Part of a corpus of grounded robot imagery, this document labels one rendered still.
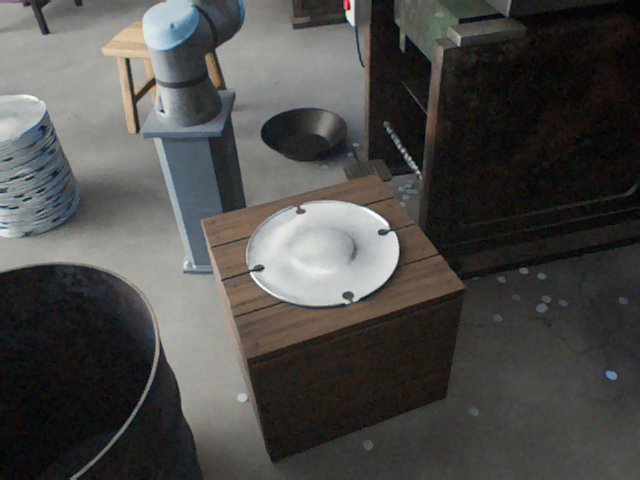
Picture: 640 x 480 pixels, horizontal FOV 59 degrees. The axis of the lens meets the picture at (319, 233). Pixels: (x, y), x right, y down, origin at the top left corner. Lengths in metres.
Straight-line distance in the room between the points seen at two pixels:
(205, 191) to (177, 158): 0.11
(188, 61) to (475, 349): 0.91
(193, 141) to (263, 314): 0.50
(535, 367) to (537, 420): 0.13
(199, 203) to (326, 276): 0.50
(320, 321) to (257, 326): 0.11
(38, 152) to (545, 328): 1.43
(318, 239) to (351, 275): 0.11
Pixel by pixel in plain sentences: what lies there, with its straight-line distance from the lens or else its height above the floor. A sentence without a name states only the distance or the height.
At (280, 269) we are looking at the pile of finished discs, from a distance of 1.06.
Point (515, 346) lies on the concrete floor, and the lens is 1.43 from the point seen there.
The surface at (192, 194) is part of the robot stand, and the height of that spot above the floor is 0.27.
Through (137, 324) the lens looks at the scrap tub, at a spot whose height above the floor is 0.37.
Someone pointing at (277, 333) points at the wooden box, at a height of 0.35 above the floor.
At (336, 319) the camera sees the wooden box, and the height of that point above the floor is 0.35.
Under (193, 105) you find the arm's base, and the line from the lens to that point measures 1.31.
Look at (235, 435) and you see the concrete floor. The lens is 1.28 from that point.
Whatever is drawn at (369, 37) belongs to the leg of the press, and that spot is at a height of 0.45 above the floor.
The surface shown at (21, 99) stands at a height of 0.31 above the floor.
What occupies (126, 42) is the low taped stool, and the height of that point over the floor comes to 0.33.
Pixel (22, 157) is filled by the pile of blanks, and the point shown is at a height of 0.26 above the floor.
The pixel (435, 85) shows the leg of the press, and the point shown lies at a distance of 1.25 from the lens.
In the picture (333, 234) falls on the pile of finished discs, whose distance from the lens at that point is 1.11.
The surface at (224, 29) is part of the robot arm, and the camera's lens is 1.36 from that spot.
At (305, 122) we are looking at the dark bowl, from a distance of 2.11.
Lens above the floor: 1.10
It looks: 41 degrees down
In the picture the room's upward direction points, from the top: 4 degrees counter-clockwise
